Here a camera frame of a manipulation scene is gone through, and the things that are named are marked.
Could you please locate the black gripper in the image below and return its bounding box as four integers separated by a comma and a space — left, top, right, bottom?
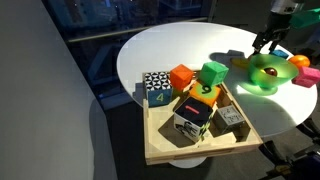
251, 12, 295, 56

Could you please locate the translucent green plastic bowl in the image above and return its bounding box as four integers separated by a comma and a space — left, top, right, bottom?
247, 53, 300, 90

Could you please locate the small blue toy block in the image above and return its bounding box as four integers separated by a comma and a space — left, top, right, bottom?
269, 49, 290, 60

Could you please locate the dark purple toy ball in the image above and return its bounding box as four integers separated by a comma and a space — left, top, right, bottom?
263, 66, 279, 77

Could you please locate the yellow toy banana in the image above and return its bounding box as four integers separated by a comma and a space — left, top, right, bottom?
230, 54, 256, 70

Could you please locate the orange toy fruit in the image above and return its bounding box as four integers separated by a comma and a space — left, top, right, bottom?
287, 54, 311, 69

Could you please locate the pink toy block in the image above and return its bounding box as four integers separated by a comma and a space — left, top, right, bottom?
292, 65, 320, 89

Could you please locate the plain green cube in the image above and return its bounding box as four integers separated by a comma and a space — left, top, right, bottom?
199, 61, 230, 88

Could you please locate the orange cube with number nine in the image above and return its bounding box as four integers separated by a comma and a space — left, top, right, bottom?
188, 81, 222, 108

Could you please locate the grey patterned cube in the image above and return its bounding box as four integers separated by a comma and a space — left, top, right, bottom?
213, 104, 246, 135

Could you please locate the plain orange cube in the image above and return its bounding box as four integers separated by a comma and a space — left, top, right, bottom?
169, 63, 195, 92

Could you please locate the black clamp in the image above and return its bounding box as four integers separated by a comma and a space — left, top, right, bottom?
295, 117, 320, 143
259, 139, 303, 180

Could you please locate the black and white picture cube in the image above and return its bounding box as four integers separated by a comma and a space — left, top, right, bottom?
173, 96, 216, 144

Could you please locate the patterned cube with number four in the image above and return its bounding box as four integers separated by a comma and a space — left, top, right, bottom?
144, 70, 174, 108

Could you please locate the metal window railing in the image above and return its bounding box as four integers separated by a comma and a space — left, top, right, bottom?
66, 16, 209, 44

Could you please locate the wooden tray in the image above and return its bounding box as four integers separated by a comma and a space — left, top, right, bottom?
142, 69, 264, 166

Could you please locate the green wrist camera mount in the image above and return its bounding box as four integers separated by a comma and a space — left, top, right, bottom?
289, 8, 320, 30

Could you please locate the white table pedestal base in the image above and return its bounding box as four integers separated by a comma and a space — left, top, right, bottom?
168, 155, 208, 169

